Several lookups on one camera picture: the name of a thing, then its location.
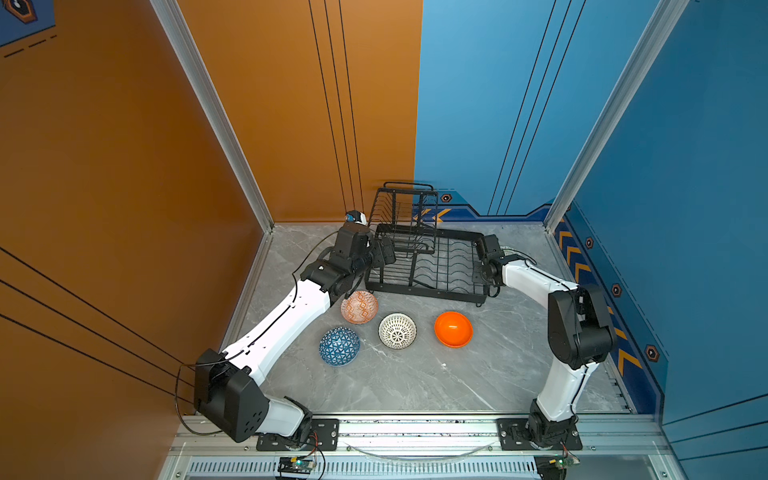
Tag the black wire dish rack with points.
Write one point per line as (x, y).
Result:
(429, 260)

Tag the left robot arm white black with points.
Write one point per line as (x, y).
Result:
(227, 387)

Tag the left green circuit board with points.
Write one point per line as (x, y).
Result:
(297, 468)

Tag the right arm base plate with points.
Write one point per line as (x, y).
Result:
(510, 433)

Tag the dark blue geometric bowl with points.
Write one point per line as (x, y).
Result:
(339, 346)

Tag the red patterned bowl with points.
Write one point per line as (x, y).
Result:
(360, 307)

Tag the orange plastic bowl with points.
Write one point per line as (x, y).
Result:
(453, 329)

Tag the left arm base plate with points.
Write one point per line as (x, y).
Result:
(323, 433)

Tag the white red lattice bowl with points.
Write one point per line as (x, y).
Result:
(397, 331)

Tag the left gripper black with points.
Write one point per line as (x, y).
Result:
(379, 260)

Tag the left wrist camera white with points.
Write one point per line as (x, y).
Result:
(357, 217)

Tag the aluminium front rail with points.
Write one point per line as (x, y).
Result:
(432, 446)

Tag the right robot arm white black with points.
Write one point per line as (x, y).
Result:
(580, 335)

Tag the right circuit board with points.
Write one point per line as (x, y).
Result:
(555, 467)

